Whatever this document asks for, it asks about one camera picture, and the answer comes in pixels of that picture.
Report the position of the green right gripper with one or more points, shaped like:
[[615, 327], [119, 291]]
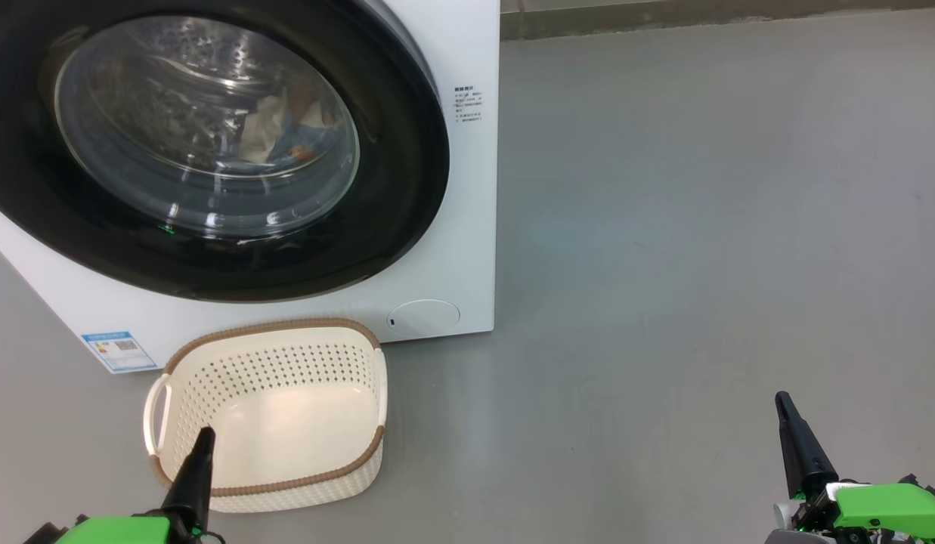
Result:
[[890, 510]]

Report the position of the round white filter cover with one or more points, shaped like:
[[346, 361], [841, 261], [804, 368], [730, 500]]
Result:
[[423, 318]]

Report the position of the white front-load washing machine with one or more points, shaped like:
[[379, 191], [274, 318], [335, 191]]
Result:
[[452, 249]]

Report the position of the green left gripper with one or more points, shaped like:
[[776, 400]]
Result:
[[119, 530]]

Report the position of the perforated steel washer drum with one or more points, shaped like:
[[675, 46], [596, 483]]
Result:
[[172, 45]]

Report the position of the round black glass washer door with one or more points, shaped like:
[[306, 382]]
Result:
[[391, 189]]

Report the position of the cream perforated laundry basket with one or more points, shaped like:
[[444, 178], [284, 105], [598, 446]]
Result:
[[286, 423]]

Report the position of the blue cartoon print garment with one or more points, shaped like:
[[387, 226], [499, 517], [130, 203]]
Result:
[[293, 128]]

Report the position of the blue energy label sticker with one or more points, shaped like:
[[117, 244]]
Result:
[[119, 351]]

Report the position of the printed text label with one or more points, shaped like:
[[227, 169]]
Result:
[[469, 104]]

